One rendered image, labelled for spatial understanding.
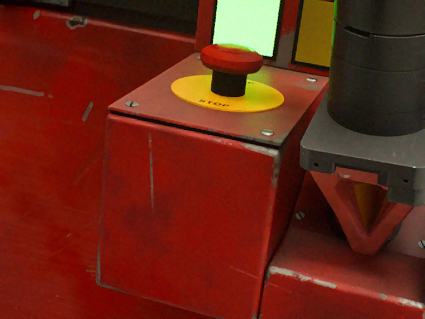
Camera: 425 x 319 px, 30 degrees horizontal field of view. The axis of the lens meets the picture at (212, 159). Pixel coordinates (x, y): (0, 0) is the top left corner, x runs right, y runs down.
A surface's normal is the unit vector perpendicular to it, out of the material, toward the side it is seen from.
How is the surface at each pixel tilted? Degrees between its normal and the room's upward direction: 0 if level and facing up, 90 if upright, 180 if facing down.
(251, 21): 90
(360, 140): 14
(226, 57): 33
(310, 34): 90
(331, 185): 124
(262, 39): 90
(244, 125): 0
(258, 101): 0
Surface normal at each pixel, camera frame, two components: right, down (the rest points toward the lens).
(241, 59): 0.22, -0.57
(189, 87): 0.11, -0.92
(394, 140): -0.02, -0.84
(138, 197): -0.31, 0.32
